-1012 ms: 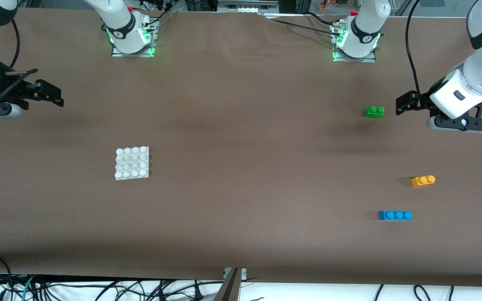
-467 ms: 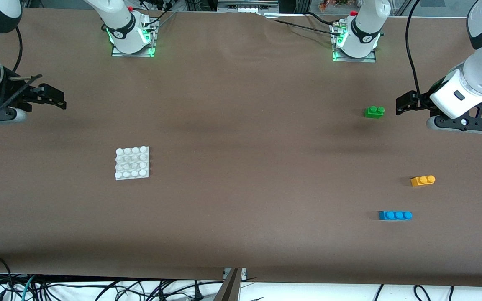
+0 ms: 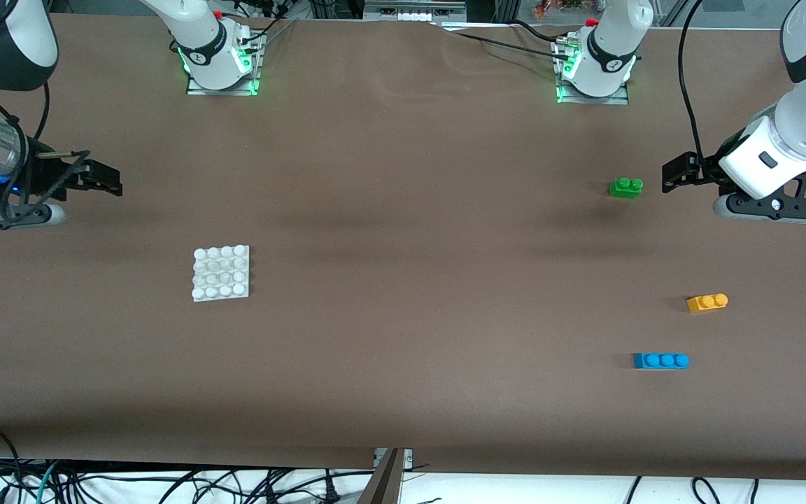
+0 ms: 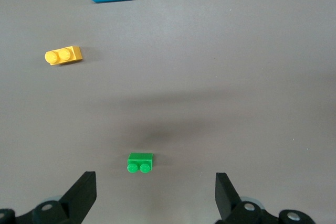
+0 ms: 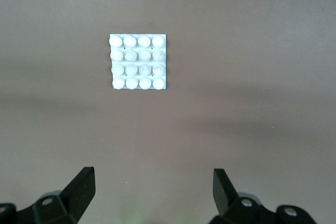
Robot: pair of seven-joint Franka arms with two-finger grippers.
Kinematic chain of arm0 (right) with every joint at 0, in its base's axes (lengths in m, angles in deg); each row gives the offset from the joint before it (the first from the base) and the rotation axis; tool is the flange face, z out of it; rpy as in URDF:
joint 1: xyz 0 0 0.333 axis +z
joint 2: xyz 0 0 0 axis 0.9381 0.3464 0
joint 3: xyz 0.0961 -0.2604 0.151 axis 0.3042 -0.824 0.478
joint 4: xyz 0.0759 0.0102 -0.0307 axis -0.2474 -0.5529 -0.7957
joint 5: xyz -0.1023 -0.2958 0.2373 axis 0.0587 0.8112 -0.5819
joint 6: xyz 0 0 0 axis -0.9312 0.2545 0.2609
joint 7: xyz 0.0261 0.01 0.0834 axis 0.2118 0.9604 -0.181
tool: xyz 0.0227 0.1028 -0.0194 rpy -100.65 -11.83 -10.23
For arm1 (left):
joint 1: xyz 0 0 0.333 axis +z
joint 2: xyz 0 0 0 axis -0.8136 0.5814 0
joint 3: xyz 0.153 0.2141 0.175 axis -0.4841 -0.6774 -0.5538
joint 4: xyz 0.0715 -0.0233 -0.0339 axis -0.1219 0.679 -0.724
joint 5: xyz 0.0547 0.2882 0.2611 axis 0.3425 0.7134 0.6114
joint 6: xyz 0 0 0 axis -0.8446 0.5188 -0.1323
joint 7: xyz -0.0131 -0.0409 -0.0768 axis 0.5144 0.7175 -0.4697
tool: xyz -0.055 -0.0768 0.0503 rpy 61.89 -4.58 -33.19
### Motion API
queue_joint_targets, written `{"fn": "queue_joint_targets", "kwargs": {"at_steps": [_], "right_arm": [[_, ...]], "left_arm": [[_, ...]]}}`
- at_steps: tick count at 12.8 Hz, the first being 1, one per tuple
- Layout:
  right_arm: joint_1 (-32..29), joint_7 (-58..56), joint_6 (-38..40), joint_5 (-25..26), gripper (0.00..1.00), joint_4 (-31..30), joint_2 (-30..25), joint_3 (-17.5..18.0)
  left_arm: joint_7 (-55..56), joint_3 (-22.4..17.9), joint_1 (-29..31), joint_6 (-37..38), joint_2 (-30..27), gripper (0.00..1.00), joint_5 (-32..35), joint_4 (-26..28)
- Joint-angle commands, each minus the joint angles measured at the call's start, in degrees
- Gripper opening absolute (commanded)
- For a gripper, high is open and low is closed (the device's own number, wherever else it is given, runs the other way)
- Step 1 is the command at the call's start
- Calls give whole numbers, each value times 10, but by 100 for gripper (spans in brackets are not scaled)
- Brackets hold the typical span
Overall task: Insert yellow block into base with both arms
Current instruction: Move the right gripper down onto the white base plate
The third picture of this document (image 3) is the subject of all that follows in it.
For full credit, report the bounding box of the brown table cover sheet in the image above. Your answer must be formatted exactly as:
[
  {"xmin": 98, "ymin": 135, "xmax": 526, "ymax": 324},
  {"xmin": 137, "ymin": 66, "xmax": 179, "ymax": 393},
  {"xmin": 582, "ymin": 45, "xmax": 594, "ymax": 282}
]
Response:
[{"xmin": 0, "ymin": 13, "xmax": 806, "ymax": 481}]

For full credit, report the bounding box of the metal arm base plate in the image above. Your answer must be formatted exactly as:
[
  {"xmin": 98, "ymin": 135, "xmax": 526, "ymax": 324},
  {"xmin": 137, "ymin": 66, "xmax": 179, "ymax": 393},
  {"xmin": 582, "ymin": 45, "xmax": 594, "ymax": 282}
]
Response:
[
  {"xmin": 186, "ymin": 31, "xmax": 262, "ymax": 97},
  {"xmin": 556, "ymin": 38, "xmax": 630, "ymax": 106}
]

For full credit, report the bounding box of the silver metal bracket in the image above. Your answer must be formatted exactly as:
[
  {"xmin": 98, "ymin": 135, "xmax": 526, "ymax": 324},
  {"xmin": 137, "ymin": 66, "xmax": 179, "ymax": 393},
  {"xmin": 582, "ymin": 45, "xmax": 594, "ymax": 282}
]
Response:
[{"xmin": 374, "ymin": 448, "xmax": 414, "ymax": 470}]

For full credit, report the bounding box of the teal floor cable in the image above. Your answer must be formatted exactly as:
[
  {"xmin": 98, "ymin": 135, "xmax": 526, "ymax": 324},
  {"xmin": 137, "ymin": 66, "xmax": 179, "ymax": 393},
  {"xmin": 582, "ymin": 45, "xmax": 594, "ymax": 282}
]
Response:
[{"xmin": 34, "ymin": 461, "xmax": 62, "ymax": 504}]

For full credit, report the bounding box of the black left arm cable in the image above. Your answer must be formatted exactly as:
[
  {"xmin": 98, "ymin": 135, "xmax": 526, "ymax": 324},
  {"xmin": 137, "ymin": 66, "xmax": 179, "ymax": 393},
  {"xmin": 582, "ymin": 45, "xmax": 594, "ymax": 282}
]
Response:
[{"xmin": 678, "ymin": 0, "xmax": 708, "ymax": 165}]

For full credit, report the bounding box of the orange background object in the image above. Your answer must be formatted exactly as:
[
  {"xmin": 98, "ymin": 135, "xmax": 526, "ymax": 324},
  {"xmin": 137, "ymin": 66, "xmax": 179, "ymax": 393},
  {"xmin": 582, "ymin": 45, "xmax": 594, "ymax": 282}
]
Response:
[{"xmin": 535, "ymin": 0, "xmax": 586, "ymax": 18}]

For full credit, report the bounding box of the black base cable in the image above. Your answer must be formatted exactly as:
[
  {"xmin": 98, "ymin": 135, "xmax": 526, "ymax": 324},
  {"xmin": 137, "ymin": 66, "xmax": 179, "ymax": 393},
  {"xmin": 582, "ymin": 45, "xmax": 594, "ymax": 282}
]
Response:
[
  {"xmin": 243, "ymin": 0, "xmax": 299, "ymax": 51},
  {"xmin": 511, "ymin": 20, "xmax": 572, "ymax": 43},
  {"xmin": 438, "ymin": 25, "xmax": 573, "ymax": 61}
]

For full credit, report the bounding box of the dark metal beam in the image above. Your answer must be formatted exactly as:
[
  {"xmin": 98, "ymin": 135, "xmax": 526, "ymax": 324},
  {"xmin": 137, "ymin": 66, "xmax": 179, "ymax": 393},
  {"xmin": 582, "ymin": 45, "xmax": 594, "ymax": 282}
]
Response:
[{"xmin": 356, "ymin": 449, "xmax": 405, "ymax": 504}]

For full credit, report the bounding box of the yellow two-stud block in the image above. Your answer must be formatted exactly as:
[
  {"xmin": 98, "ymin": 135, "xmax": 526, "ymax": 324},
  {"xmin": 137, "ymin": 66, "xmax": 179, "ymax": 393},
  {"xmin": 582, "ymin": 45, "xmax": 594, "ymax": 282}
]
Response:
[{"xmin": 686, "ymin": 293, "xmax": 729, "ymax": 314}]

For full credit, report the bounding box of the aluminium frame profile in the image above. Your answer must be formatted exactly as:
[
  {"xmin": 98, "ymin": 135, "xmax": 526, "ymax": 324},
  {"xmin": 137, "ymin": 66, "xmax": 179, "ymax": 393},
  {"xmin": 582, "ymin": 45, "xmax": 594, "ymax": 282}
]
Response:
[{"xmin": 363, "ymin": 0, "xmax": 467, "ymax": 22}]

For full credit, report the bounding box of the white studded base plate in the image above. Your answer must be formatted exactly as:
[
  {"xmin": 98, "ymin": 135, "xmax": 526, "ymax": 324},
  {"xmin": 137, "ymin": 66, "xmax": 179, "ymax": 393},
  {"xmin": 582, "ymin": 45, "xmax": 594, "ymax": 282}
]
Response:
[{"xmin": 192, "ymin": 244, "xmax": 250, "ymax": 302}]

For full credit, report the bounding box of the blue three-stud block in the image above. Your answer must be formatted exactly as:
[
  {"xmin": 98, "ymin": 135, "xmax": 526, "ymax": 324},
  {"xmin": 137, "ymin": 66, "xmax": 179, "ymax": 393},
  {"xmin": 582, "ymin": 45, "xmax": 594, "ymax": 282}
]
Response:
[{"xmin": 633, "ymin": 353, "xmax": 690, "ymax": 370}]

